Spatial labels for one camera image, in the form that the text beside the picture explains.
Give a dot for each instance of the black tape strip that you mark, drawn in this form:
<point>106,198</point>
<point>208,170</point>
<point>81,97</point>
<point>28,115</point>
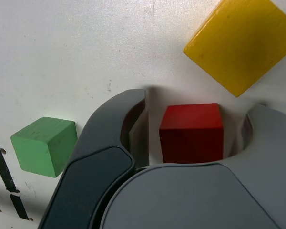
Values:
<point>1,164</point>

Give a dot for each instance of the green cube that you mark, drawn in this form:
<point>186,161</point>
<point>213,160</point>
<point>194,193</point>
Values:
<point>38,148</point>

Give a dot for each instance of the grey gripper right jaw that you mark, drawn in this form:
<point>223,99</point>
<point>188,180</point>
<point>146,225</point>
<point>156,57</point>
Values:
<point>181,195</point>

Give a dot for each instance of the red cube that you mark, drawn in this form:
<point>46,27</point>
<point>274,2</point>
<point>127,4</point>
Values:
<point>190,133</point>

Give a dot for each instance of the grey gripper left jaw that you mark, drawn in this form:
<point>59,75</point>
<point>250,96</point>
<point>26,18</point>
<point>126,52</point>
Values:
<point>93,179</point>

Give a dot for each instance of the yellow cube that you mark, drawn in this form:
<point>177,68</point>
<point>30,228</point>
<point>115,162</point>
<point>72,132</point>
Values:
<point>240,43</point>

